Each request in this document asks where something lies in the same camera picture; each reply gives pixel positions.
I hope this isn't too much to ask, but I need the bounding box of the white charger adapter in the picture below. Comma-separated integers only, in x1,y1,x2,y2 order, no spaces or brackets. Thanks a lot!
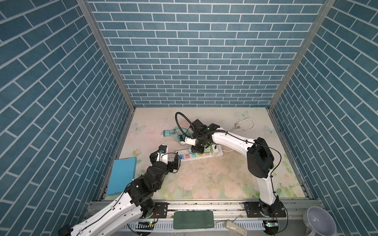
211,144,219,156

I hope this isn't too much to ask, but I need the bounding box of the white power strip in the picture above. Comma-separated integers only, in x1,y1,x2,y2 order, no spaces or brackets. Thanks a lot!
176,145,223,162

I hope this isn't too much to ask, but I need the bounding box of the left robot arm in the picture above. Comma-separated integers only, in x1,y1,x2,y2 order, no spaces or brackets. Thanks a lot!
58,145,181,236

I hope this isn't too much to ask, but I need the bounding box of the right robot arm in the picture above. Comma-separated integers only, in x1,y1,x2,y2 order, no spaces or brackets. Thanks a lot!
185,120,281,217

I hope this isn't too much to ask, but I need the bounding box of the blue sheet at left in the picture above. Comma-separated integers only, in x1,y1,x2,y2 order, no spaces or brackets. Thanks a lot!
106,157,137,196

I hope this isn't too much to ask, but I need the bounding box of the white small device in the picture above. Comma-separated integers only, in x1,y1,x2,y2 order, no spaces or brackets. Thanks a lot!
223,220,247,236

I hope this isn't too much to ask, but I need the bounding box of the white bowl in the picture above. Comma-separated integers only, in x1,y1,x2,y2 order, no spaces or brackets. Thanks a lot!
303,206,337,236

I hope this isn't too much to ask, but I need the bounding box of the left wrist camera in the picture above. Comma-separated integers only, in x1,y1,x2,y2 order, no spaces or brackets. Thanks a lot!
157,150,168,165

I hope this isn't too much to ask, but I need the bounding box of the teal multi-head cable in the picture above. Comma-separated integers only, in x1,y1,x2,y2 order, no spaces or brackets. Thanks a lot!
171,126,190,145

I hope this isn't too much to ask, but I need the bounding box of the black corrugated cable conduit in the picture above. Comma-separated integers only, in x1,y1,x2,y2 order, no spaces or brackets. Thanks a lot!
175,111,197,139

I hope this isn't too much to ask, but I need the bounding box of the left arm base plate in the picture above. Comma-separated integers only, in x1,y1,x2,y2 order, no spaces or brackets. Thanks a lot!
140,202,169,219

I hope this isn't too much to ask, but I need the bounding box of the green box on rail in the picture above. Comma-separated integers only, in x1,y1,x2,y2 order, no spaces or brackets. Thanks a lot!
173,210,215,230

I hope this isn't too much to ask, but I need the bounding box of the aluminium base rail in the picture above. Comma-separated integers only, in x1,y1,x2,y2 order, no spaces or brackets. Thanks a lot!
77,199,324,236

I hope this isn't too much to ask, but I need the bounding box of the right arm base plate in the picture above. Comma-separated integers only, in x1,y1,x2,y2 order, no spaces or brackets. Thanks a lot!
243,200,287,218

